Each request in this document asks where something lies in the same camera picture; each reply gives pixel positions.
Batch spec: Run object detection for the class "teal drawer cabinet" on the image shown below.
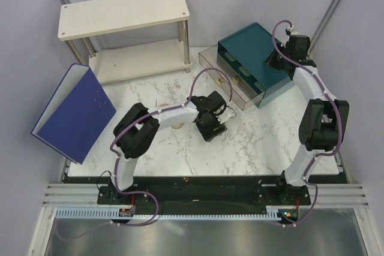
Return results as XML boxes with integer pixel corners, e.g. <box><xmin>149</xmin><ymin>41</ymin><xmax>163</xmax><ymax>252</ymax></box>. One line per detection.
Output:
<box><xmin>217</xmin><ymin>22</ymin><xmax>294</xmax><ymax>107</ymax></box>

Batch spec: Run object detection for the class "blue ring binder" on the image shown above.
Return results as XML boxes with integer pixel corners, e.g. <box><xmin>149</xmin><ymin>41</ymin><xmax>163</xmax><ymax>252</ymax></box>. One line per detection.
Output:
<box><xmin>31</xmin><ymin>64</ymin><xmax>116</xmax><ymax>164</ymax></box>

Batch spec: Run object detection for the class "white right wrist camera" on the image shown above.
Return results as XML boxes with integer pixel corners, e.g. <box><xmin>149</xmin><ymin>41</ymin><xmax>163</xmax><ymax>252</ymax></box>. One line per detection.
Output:
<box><xmin>285</xmin><ymin>26</ymin><xmax>301</xmax><ymax>37</ymax></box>

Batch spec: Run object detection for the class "light blue cable duct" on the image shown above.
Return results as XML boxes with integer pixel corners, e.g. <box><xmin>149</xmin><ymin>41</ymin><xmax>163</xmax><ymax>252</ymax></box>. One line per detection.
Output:
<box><xmin>55</xmin><ymin>207</ymin><xmax>281</xmax><ymax>221</ymax></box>

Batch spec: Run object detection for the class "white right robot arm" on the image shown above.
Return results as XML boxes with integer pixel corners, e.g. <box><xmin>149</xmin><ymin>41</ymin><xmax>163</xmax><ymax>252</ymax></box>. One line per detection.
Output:
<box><xmin>265</xmin><ymin>28</ymin><xmax>349</xmax><ymax>205</ymax></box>

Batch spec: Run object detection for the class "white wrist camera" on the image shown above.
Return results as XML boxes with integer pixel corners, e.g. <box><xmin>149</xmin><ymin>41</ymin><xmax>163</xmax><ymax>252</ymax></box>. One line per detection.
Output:
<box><xmin>285</xmin><ymin>26</ymin><xmax>301</xmax><ymax>37</ymax></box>
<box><xmin>218</xmin><ymin>106</ymin><xmax>236</xmax><ymax>124</ymax></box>

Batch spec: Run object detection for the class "smoked clear drawer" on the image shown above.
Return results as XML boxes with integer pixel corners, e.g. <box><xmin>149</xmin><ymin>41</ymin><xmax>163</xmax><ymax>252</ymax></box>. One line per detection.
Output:
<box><xmin>255</xmin><ymin>91</ymin><xmax>265</xmax><ymax>109</ymax></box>
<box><xmin>199</xmin><ymin>46</ymin><xmax>261</xmax><ymax>111</ymax></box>

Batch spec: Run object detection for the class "white two-tier shelf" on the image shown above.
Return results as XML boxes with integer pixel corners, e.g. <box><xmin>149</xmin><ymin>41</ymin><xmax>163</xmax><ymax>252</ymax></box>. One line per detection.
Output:
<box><xmin>58</xmin><ymin>0</ymin><xmax>191</xmax><ymax>85</ymax></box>

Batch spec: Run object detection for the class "gold cosmetic jar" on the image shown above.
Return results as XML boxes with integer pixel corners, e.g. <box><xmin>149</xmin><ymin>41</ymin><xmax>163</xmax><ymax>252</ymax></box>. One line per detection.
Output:
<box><xmin>172</xmin><ymin>124</ymin><xmax>184</xmax><ymax>129</ymax></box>

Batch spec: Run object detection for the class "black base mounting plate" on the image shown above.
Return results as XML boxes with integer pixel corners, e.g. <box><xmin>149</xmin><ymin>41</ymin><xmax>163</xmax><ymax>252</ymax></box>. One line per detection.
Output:
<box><xmin>64</xmin><ymin>173</ymin><xmax>347</xmax><ymax>215</ymax></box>

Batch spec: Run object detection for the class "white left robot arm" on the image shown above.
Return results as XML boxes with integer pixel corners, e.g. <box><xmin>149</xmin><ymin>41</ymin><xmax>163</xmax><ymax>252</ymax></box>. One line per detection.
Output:
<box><xmin>97</xmin><ymin>91</ymin><xmax>236</xmax><ymax>205</ymax></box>

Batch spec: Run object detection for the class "aluminium front rail frame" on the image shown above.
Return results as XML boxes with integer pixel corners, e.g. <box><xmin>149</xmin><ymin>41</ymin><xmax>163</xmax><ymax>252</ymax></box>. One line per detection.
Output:
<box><xmin>28</xmin><ymin>171</ymin><xmax>371</xmax><ymax>255</ymax></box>

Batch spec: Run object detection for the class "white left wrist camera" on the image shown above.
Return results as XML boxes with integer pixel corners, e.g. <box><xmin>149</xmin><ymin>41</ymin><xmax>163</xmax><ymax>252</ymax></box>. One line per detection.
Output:
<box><xmin>218</xmin><ymin>106</ymin><xmax>236</xmax><ymax>124</ymax></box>

